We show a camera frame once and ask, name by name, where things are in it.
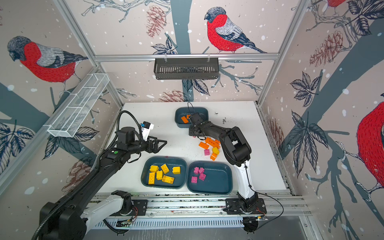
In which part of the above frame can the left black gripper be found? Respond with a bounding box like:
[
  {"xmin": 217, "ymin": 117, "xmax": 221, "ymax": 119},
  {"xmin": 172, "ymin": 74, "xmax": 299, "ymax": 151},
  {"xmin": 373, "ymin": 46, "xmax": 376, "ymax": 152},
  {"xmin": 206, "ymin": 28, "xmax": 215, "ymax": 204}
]
[{"xmin": 128, "ymin": 134, "xmax": 167, "ymax": 155}]

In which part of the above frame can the yellow tall lego brick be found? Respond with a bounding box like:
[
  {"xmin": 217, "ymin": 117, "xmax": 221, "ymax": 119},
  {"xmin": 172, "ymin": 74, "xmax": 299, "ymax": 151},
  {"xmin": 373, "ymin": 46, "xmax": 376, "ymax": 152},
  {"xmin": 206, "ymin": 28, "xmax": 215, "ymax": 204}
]
[{"xmin": 156, "ymin": 171, "xmax": 164, "ymax": 181}]

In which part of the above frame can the yellow small lego brick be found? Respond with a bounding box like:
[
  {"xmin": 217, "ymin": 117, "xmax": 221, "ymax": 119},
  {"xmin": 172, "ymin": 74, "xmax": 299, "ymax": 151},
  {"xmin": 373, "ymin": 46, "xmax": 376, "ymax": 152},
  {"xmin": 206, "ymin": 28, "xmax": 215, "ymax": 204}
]
[{"xmin": 212, "ymin": 147, "xmax": 220, "ymax": 155}]

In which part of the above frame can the yellow square lego brick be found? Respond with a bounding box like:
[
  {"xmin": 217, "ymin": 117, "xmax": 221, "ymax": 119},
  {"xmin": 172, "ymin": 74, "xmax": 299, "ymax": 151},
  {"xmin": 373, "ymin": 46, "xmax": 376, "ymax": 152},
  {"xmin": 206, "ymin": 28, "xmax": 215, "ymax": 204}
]
[{"xmin": 173, "ymin": 166, "xmax": 181, "ymax": 175}]

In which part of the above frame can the yellow long lego brick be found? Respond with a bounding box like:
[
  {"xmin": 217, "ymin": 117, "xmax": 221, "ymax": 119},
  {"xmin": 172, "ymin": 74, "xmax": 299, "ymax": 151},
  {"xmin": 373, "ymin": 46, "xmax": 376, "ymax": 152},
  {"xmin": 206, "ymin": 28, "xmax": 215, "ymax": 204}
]
[
  {"xmin": 162, "ymin": 176, "xmax": 175, "ymax": 185},
  {"xmin": 148, "ymin": 172, "xmax": 156, "ymax": 185}
]

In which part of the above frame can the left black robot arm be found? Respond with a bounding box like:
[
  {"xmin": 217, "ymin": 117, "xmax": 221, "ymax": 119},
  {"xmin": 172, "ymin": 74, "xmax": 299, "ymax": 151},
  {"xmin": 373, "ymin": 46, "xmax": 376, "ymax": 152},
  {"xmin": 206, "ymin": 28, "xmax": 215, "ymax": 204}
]
[{"xmin": 32, "ymin": 121, "xmax": 167, "ymax": 240}]

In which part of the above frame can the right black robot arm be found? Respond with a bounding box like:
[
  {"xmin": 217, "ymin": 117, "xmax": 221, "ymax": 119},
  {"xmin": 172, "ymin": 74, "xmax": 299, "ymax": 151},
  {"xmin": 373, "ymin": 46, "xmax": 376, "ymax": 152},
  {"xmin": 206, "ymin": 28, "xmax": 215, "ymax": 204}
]
[{"xmin": 189, "ymin": 113, "xmax": 259, "ymax": 214}]

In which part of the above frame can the far teal bin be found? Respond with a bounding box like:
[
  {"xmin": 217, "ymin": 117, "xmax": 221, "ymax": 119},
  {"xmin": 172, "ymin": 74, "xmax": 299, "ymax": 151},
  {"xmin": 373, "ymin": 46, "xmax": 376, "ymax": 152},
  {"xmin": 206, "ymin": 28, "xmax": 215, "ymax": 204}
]
[{"xmin": 175, "ymin": 107, "xmax": 209, "ymax": 129}]

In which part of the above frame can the teal bin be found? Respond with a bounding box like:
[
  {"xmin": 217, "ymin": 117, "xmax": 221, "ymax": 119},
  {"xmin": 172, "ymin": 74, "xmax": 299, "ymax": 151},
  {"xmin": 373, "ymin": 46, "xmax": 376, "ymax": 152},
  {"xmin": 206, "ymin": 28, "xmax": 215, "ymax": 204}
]
[
  {"xmin": 175, "ymin": 107, "xmax": 209, "ymax": 129},
  {"xmin": 187, "ymin": 161, "xmax": 233, "ymax": 195},
  {"xmin": 141, "ymin": 157, "xmax": 187, "ymax": 189}
]

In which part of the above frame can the near left teal bin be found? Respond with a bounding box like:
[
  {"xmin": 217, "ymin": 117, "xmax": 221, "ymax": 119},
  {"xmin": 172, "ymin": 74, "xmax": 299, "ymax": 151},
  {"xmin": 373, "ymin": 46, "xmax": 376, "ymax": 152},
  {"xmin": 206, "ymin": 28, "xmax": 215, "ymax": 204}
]
[{"xmin": 141, "ymin": 157, "xmax": 187, "ymax": 189}]

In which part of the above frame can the near right teal bin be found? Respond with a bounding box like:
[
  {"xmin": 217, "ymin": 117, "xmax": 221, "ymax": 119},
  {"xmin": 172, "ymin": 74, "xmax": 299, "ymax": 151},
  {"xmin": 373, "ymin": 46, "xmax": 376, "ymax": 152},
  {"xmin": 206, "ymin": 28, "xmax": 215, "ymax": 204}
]
[{"xmin": 187, "ymin": 161, "xmax": 233, "ymax": 195}]

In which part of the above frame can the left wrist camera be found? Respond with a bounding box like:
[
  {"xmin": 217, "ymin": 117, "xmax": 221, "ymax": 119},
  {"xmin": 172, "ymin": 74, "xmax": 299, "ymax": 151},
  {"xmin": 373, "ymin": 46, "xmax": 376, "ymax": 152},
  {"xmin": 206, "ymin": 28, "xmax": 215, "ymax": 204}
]
[{"xmin": 141, "ymin": 122, "xmax": 154, "ymax": 142}]

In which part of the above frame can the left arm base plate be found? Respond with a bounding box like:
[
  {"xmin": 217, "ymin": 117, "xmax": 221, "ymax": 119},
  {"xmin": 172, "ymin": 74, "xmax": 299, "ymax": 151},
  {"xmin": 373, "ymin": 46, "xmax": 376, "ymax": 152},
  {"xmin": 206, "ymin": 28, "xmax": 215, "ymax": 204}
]
[{"xmin": 111, "ymin": 200, "xmax": 148, "ymax": 217}]

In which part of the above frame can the aluminium mounting rail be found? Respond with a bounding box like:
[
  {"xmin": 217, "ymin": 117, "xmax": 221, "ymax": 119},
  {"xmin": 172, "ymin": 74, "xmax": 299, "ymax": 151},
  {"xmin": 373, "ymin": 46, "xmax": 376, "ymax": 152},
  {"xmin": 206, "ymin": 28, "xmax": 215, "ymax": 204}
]
[{"xmin": 132, "ymin": 194, "xmax": 312, "ymax": 218}]

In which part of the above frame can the black hanging wire basket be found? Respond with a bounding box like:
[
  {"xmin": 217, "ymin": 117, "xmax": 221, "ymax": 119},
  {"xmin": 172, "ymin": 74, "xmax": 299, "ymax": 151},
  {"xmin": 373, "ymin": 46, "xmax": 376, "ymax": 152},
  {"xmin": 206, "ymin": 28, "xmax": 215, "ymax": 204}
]
[{"xmin": 154, "ymin": 58, "xmax": 220, "ymax": 80}]

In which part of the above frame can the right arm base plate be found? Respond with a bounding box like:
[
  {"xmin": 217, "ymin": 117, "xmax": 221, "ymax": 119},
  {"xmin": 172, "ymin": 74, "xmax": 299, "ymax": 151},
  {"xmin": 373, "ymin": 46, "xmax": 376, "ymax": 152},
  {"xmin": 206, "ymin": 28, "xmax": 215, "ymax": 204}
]
[{"xmin": 223, "ymin": 198, "xmax": 267, "ymax": 215}]

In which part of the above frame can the white mesh wall shelf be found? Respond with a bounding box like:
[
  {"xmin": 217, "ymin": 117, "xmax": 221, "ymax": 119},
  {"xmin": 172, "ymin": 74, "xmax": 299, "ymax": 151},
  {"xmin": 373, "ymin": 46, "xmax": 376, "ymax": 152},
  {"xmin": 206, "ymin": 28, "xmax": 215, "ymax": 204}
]
[{"xmin": 48, "ymin": 73, "xmax": 110, "ymax": 138}]

